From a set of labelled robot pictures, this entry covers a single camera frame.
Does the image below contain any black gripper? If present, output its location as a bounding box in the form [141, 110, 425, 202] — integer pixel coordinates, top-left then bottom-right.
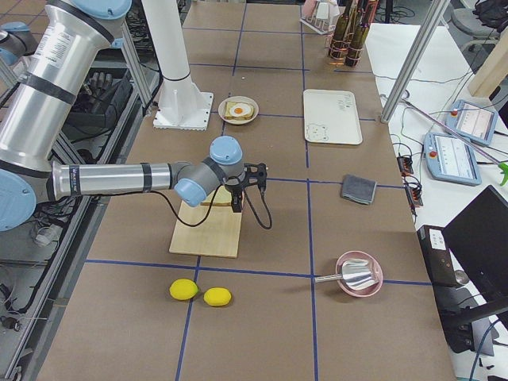
[225, 174, 245, 213]

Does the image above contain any bread slice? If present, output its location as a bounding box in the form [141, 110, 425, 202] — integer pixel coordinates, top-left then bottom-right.
[224, 101, 255, 121]
[200, 198, 231, 206]

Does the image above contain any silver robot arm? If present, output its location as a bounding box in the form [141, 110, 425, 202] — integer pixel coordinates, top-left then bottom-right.
[1, 21, 38, 66]
[1, 1, 248, 231]

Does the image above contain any cream bear tray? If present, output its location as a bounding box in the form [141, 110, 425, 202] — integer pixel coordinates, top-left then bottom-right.
[303, 89, 363, 145]

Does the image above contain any wooden cutting board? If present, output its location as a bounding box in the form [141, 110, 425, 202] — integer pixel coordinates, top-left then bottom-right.
[169, 187, 242, 258]

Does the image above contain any bread slice under egg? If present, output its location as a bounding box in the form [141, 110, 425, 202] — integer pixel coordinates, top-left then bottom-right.
[224, 101, 255, 121]

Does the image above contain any white round plate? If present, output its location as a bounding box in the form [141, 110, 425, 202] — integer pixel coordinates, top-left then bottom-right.
[217, 96, 259, 125]

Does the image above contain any fried egg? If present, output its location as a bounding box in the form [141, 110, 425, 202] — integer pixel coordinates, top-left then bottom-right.
[229, 103, 252, 117]

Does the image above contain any yellow lemon right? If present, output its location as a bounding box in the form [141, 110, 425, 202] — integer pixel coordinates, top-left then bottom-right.
[203, 287, 232, 307]

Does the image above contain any yellow lemon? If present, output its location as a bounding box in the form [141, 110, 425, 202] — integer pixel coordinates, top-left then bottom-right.
[169, 279, 199, 301]
[203, 287, 232, 307]

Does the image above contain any yellow lemon left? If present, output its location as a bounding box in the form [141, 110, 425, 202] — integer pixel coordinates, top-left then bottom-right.
[169, 279, 199, 301]

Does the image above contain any grey folded cloth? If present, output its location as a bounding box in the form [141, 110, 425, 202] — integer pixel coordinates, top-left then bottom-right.
[341, 174, 377, 205]

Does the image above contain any metal scoop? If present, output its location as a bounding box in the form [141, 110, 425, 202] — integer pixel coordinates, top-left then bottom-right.
[314, 259, 379, 291]

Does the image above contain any pink bowl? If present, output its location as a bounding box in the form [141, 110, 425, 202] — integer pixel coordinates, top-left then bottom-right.
[335, 251, 383, 298]

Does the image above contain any dark wine bottle upper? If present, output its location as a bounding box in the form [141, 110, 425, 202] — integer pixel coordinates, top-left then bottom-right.
[329, 0, 355, 60]

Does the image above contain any dark wine bottle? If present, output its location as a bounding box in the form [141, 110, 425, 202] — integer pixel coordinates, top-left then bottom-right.
[345, 1, 370, 67]
[329, 0, 355, 60]

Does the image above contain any dark wine bottle lower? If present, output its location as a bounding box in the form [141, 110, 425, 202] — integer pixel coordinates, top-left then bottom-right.
[345, 1, 370, 67]

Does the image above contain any blue teach pendant near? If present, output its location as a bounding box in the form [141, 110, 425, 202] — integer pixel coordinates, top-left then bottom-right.
[424, 132, 482, 186]

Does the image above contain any blue teach pendant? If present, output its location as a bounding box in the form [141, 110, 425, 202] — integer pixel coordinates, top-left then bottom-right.
[424, 132, 482, 186]
[445, 99, 498, 147]

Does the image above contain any black monitor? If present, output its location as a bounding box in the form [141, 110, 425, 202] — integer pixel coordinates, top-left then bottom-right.
[443, 185, 507, 300]

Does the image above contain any blue teach pendant far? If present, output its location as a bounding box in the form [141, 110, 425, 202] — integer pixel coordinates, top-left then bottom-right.
[445, 99, 498, 147]

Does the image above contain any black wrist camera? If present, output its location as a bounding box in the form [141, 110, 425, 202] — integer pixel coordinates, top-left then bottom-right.
[243, 163, 267, 195]

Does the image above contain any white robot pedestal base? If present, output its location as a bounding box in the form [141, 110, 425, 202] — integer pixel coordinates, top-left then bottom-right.
[142, 0, 214, 131]

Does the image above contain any copper wire bottle rack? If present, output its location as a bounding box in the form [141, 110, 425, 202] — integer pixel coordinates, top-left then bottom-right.
[328, 37, 364, 67]

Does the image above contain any aluminium frame post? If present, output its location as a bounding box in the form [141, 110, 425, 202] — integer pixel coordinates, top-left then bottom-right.
[380, 0, 450, 124]

